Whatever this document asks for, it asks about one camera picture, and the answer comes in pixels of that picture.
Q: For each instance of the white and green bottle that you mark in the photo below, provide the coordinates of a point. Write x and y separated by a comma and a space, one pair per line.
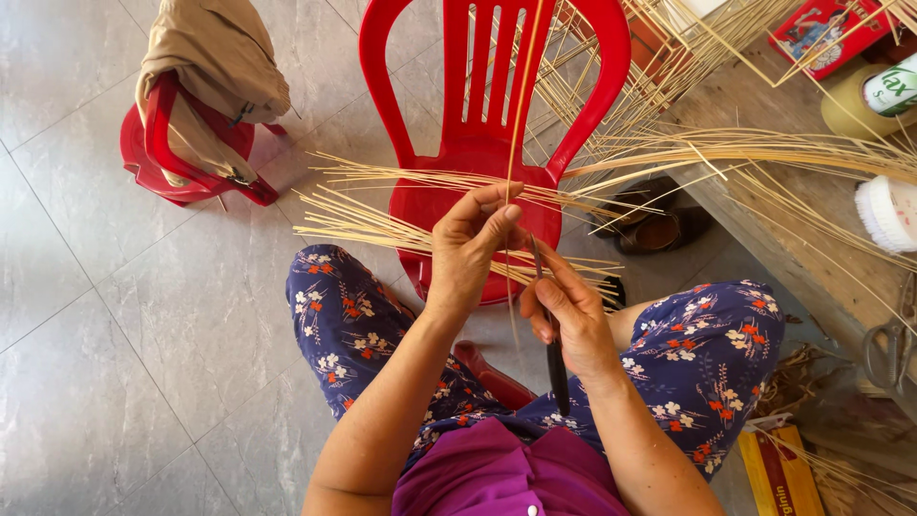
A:
894, 87

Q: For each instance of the red picture tin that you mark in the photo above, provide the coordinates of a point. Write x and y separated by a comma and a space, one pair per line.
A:
824, 32

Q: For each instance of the bamboo lattice frame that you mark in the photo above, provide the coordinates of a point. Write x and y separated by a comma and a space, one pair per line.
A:
645, 64

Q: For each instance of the beige cloth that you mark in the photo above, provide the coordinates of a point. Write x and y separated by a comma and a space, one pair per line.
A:
215, 64

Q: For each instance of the person's right hand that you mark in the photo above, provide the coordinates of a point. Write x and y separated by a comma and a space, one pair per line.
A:
584, 322

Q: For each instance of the red plastic chair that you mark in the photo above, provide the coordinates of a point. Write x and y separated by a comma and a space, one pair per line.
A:
469, 147

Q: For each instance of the purple shirt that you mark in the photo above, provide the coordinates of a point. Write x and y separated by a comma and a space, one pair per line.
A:
494, 476

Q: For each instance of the person's left hand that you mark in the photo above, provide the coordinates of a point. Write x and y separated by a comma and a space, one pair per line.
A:
462, 251

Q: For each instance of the grey metal scissors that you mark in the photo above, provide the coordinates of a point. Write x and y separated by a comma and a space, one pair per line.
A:
888, 355

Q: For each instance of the pile of dry bamboo shavings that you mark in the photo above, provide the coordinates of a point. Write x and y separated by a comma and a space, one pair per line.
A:
788, 380

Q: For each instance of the low red stool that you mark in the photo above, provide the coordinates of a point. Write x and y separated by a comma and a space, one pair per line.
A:
498, 383

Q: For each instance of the thin bamboo strip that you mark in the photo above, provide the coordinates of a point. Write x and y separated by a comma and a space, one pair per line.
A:
524, 93

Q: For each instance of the bundle of short bamboo strips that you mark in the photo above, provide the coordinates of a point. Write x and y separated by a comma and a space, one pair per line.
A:
372, 222

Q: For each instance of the wooden workbench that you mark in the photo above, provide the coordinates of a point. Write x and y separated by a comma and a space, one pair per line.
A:
781, 107

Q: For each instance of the yellow and red carton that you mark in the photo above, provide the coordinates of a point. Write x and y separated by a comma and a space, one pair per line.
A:
781, 473

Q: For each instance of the small red plastic stool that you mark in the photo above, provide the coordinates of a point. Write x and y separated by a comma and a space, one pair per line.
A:
161, 147

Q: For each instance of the bundle of long bamboo strips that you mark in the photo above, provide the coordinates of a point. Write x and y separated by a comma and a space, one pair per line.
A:
752, 147

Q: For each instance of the blue floral trousers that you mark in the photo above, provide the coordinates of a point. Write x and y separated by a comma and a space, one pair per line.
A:
702, 358

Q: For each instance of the white round brush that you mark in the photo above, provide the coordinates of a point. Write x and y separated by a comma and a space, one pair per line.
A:
885, 213

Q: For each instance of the beige tape roll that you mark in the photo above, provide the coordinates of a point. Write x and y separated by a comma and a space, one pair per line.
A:
845, 107

